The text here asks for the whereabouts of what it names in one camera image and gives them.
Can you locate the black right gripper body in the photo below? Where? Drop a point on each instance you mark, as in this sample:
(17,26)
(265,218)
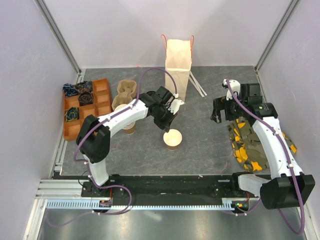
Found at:
(232,109)

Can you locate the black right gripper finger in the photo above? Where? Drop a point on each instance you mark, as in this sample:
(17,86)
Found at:
(219,119)
(214,115)

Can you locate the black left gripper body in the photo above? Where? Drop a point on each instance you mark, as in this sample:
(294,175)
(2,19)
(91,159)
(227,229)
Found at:
(164,116)

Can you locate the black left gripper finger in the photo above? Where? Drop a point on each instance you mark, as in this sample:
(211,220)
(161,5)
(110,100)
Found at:
(162,126)
(168,126)

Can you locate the brown paper coffee cup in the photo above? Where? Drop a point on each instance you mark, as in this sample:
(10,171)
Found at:
(172,139)

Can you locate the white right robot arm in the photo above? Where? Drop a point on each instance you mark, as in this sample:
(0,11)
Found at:
(283,184)

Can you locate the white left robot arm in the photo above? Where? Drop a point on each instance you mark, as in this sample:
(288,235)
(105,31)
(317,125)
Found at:
(95,135)

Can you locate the white paper takeout bag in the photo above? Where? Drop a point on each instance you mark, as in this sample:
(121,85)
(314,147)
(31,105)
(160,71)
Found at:
(178,62)

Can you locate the stack of paper cups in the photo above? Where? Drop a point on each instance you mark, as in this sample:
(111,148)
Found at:
(130,128)

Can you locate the camouflage yellow green cloth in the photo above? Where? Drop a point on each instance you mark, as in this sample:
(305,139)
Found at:
(246,146)

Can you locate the cardboard cup carrier tray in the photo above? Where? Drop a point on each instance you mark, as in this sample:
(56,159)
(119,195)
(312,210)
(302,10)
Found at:
(126,92)

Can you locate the orange compartment organizer tray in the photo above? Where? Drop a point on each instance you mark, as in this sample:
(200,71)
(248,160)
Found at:
(101,106)

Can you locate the black brown rolled sock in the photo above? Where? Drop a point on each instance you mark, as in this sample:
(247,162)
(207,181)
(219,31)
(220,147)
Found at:
(85,98)

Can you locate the dark patterned rolled sock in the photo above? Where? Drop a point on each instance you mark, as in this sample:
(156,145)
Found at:
(84,86)

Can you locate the blue yellow rolled sock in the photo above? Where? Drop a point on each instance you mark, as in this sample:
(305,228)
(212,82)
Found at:
(72,114)

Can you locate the blue patterned rolled sock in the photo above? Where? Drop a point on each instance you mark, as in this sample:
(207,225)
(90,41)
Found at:
(69,90)

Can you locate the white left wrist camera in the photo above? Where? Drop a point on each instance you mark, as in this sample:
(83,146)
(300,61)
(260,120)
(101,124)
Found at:
(175,104)

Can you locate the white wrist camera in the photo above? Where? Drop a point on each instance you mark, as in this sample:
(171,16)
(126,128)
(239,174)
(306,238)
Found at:
(175,104)
(233,86)

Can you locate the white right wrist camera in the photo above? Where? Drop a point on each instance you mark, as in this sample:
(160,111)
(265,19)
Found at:
(233,86)

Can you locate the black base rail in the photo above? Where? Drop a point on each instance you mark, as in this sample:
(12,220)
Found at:
(216,186)

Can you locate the grey slotted cable duct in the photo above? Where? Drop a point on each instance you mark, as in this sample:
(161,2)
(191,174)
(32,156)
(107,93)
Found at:
(95,204)

